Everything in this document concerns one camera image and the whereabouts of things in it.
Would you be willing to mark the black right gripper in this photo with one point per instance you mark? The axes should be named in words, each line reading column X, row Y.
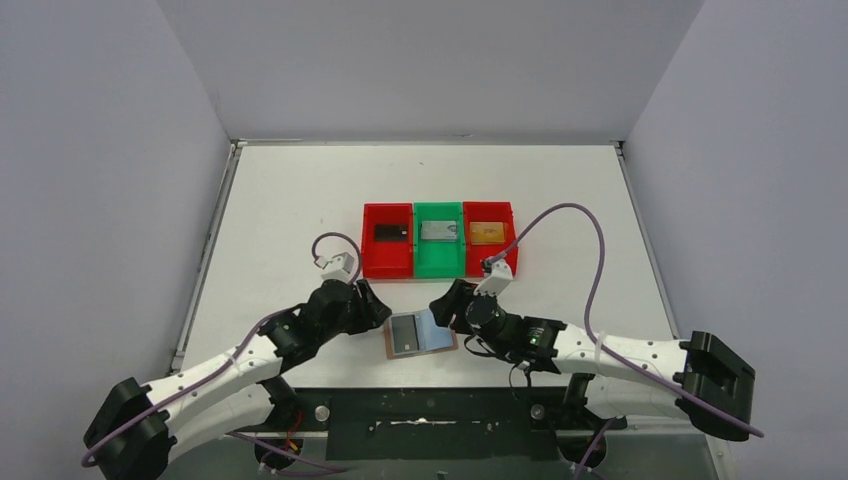
column 457, row 307

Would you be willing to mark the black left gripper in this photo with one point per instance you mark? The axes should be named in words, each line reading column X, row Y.
column 361, row 307

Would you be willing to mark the tan leather card holder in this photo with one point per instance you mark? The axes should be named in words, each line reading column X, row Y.
column 433, row 339

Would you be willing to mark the green plastic bin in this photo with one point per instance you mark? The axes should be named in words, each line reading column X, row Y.
column 438, row 259

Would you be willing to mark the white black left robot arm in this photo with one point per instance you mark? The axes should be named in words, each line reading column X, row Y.
column 136, row 430

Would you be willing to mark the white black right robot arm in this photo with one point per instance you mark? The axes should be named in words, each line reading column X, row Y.
column 700, row 379

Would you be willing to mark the silver card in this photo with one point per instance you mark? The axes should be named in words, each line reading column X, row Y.
column 439, row 230

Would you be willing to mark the gold card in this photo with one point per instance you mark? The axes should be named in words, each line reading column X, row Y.
column 487, row 233

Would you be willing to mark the black card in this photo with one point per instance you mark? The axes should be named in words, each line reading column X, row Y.
column 389, row 233

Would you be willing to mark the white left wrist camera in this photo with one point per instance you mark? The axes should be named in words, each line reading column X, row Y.
column 340, row 267

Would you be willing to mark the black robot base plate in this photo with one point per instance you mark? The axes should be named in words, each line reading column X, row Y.
column 536, row 423

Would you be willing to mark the aluminium table edge rail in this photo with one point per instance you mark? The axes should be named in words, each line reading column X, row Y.
column 225, row 187

